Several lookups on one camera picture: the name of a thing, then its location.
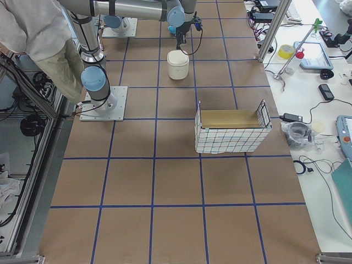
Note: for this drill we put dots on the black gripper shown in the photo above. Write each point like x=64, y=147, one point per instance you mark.
x=182, y=28

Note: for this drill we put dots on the white trash can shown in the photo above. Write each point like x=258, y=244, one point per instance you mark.
x=178, y=64

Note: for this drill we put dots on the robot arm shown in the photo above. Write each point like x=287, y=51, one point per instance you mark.
x=179, y=14
x=117, y=23

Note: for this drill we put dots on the wooden box with grid cloth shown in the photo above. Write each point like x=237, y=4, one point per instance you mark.
x=231, y=131

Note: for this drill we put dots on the yellow tape roll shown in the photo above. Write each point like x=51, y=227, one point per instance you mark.
x=286, y=51

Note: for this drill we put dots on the black power adapter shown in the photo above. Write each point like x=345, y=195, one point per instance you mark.
x=287, y=117

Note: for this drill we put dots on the teach pendant tablet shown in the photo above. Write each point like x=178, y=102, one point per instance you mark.
x=315, y=57

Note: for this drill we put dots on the person in beige clothes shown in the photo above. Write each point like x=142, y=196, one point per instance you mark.
x=40, y=30

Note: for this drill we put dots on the plastic bag with tape rolls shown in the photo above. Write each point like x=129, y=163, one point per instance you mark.
x=299, y=136

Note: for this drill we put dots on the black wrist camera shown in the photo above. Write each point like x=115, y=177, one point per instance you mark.
x=197, y=22

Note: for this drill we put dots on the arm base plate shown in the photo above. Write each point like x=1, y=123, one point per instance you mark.
x=108, y=33
x=105, y=111

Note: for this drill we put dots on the aluminium frame post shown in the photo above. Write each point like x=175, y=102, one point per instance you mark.
x=275, y=24

